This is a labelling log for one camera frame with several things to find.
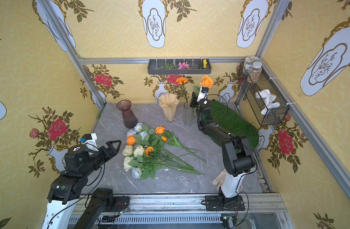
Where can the pink flower in planter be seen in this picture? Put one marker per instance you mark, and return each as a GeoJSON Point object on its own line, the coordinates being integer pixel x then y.
{"type": "Point", "coordinates": [183, 65]}

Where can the glass jar with floral lid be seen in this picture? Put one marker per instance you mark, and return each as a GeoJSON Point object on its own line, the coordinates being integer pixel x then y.
{"type": "Point", "coordinates": [249, 62]}

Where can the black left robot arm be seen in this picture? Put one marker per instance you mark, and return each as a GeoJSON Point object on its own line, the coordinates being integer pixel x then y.
{"type": "Point", "coordinates": [65, 191]}

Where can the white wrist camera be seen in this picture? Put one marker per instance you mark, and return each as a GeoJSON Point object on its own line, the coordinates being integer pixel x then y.
{"type": "Point", "coordinates": [202, 93]}
{"type": "Point", "coordinates": [89, 139]}

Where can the green artificial grass mat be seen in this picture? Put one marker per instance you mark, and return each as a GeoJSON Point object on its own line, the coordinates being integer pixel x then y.
{"type": "Point", "coordinates": [234, 123]}

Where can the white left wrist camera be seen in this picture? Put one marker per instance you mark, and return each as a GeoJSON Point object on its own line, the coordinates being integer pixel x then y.
{"type": "Point", "coordinates": [89, 139]}

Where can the cream ruffled vase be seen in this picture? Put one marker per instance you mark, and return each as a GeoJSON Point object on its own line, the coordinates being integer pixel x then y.
{"type": "Point", "coordinates": [169, 102]}

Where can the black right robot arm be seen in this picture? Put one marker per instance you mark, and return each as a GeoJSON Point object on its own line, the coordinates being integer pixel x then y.
{"type": "Point", "coordinates": [237, 158]}

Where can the white rose bottom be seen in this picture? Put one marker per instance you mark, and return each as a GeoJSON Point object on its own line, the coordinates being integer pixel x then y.
{"type": "Point", "coordinates": [136, 173]}

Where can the jar with white lid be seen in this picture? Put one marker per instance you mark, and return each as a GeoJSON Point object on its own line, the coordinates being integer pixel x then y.
{"type": "Point", "coordinates": [254, 72]}

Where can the cream rose upper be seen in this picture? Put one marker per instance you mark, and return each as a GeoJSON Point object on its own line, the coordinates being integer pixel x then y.
{"type": "Point", "coordinates": [139, 151]}

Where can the small orange marigold stem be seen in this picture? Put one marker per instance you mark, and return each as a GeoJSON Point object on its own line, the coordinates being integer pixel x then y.
{"type": "Point", "coordinates": [161, 157]}

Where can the white cloth figure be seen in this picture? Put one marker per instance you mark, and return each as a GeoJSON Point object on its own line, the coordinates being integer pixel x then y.
{"type": "Point", "coordinates": [268, 99]}

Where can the white rose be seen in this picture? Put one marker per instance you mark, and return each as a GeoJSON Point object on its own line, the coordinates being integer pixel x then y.
{"type": "Point", "coordinates": [143, 135]}
{"type": "Point", "coordinates": [136, 173]}
{"type": "Point", "coordinates": [130, 133]}
{"type": "Point", "coordinates": [138, 127]}

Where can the beige work glove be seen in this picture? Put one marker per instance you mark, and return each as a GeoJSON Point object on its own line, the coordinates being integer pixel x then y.
{"type": "Point", "coordinates": [220, 179]}

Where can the grey wall planter shelf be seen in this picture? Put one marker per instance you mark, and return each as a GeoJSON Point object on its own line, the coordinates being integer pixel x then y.
{"type": "Point", "coordinates": [169, 66]}

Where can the white rose top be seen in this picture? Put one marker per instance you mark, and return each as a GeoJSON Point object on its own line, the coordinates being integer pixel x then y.
{"type": "Point", "coordinates": [138, 127]}

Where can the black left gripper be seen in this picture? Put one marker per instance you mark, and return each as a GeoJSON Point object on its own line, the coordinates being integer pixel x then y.
{"type": "Point", "coordinates": [102, 153]}

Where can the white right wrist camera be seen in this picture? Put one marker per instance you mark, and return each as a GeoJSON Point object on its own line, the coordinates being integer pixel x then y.
{"type": "Point", "coordinates": [202, 93]}

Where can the black wire wall basket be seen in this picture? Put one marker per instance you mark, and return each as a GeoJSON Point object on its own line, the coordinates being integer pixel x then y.
{"type": "Point", "coordinates": [274, 116]}

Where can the clear glass vase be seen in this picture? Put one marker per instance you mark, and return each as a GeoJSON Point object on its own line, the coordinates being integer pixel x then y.
{"type": "Point", "coordinates": [189, 115]}

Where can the orange rose stem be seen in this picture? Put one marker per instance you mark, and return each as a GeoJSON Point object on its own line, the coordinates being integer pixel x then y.
{"type": "Point", "coordinates": [206, 84]}
{"type": "Point", "coordinates": [159, 130]}
{"type": "Point", "coordinates": [137, 162]}

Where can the yellow orange tulip stem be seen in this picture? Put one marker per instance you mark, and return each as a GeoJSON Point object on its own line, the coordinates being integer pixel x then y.
{"type": "Point", "coordinates": [170, 138]}

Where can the dark purple glass vase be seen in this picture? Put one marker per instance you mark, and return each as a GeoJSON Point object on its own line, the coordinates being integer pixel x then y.
{"type": "Point", "coordinates": [129, 118]}

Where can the orange marigold flower stem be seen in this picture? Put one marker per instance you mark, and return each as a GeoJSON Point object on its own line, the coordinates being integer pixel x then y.
{"type": "Point", "coordinates": [182, 81]}

